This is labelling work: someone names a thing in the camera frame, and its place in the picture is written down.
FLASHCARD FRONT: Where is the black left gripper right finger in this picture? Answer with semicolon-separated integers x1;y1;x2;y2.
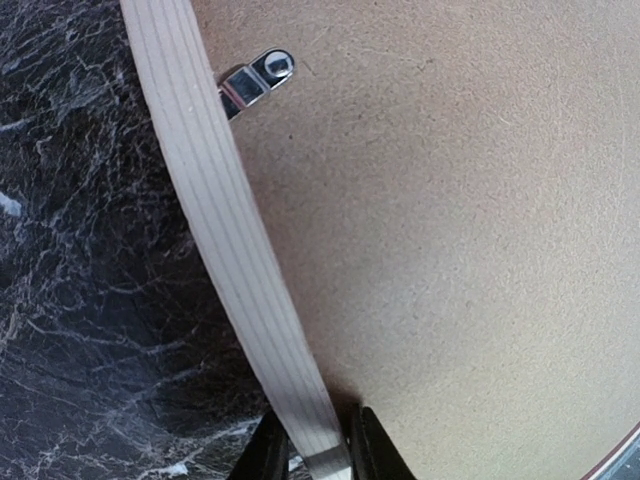
349;405;416;480

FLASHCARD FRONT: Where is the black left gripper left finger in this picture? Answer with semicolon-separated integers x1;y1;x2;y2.
230;412;289;480

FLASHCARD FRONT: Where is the brown cardboard backing board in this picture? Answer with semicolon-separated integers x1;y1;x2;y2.
193;1;639;479

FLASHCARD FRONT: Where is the silver metal turn clip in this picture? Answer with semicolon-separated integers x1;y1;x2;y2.
218;48;295;121

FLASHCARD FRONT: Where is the light wooden picture frame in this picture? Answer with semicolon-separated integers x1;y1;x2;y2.
121;1;352;479

